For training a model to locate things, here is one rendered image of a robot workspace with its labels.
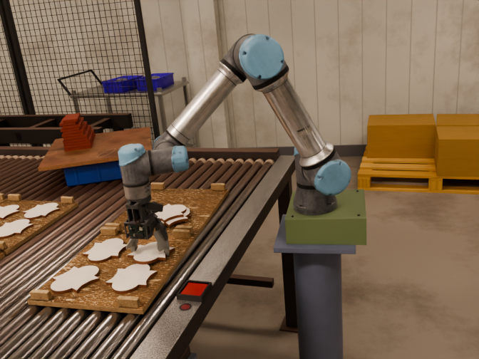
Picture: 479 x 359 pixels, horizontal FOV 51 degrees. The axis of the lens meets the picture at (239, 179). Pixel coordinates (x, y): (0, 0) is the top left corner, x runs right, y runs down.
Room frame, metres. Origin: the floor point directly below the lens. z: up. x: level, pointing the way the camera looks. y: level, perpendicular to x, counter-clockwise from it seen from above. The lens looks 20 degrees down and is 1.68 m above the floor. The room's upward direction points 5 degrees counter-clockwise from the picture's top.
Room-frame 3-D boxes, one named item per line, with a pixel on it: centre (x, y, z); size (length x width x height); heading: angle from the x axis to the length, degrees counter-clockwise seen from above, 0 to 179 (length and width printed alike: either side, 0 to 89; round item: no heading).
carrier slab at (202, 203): (1.76, 0.27, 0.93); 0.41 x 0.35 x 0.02; 163
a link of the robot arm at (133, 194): (1.37, 0.30, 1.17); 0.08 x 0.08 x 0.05
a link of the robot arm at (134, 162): (1.37, 0.29, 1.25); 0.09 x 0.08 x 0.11; 100
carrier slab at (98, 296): (1.35, 0.39, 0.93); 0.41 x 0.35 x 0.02; 164
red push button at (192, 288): (1.19, 0.15, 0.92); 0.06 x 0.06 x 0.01; 70
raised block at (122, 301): (1.13, 0.32, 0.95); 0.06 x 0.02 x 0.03; 74
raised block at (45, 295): (1.21, 0.57, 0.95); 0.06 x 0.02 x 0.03; 74
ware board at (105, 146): (2.40, 0.67, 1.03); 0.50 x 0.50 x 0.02; 9
